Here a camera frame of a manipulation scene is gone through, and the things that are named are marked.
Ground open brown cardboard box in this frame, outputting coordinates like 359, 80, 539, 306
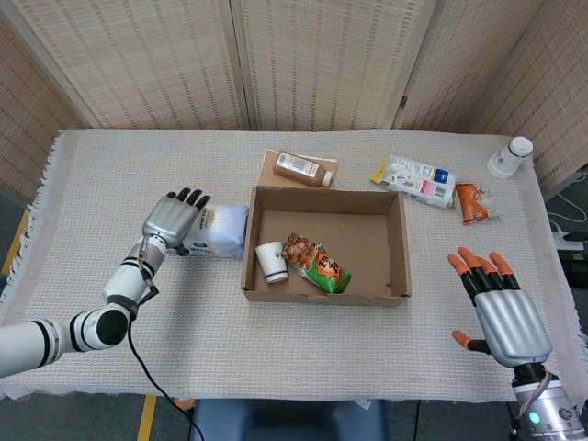
241, 185, 413, 308

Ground woven folding screen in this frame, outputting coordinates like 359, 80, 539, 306
0, 0, 588, 203

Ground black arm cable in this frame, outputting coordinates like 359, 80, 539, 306
127, 275, 206, 441

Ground white paper cup blue logo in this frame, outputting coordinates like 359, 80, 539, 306
254, 241, 289, 285

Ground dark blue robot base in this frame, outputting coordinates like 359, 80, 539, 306
190, 398, 387, 441

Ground white power strip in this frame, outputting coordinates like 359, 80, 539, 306
553, 229, 587, 252

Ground white floor cable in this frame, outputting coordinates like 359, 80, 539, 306
548, 172, 588, 233

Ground white plastic food package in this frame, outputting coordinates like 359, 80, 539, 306
370, 153, 458, 210

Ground brown drink bottle white cap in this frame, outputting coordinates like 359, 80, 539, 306
272, 151, 335, 188

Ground green orange snack packet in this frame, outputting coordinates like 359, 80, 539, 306
281, 232, 354, 296

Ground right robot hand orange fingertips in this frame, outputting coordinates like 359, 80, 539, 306
447, 246, 553, 368

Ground blue white tissue pack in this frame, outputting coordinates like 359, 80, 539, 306
183, 204, 250, 260

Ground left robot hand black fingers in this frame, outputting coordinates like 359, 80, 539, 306
141, 187, 212, 256

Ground white bottle at edge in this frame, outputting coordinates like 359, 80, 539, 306
486, 136, 535, 179

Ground white woven tablecloth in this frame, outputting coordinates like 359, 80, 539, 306
0, 128, 588, 401

